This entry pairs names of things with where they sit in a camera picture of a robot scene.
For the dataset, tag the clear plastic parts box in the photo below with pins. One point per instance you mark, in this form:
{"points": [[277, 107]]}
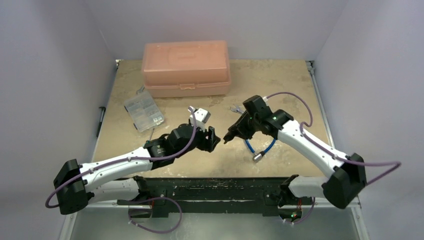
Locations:
{"points": [[144, 112]]}

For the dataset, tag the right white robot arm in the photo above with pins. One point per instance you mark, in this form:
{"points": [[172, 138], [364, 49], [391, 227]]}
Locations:
{"points": [[344, 175]]}

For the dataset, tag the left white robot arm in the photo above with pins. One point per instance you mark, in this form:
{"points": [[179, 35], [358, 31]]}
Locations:
{"points": [[77, 185]]}

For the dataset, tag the black tool beside table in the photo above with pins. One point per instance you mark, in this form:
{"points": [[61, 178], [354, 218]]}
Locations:
{"points": [[101, 118]]}

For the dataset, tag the green-handled screwdriver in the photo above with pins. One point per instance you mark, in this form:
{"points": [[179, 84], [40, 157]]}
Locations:
{"points": [[150, 136]]}

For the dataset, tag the blue cable lock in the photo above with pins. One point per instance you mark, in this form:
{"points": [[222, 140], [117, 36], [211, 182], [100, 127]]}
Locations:
{"points": [[258, 155]]}

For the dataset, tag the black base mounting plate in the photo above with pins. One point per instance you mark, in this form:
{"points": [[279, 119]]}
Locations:
{"points": [[241, 195]]}

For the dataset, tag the silver open-end wrench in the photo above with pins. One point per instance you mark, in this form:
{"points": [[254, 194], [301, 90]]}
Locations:
{"points": [[237, 109]]}

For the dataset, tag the orange plastic toolbox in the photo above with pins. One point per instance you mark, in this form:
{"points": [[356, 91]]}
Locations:
{"points": [[186, 69]]}

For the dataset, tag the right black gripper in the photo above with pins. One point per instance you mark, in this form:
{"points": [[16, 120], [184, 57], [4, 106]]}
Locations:
{"points": [[239, 127]]}

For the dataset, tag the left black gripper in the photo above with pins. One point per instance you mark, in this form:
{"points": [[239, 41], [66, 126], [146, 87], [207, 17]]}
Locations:
{"points": [[207, 144]]}

